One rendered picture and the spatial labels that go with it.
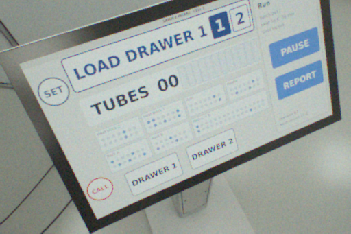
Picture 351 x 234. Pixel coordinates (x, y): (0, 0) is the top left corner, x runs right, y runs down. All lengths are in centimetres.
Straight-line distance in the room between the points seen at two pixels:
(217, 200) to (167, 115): 105
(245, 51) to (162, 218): 111
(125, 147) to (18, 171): 141
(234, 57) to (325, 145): 136
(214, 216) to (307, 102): 98
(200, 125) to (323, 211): 123
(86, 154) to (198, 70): 22
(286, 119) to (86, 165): 36
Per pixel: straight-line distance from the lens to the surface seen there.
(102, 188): 46
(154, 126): 43
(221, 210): 143
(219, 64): 44
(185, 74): 42
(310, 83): 55
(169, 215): 142
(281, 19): 50
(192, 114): 44
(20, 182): 177
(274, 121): 52
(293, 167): 163
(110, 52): 40
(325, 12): 55
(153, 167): 45
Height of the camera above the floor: 144
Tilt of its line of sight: 57 degrees down
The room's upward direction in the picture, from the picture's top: 5 degrees counter-clockwise
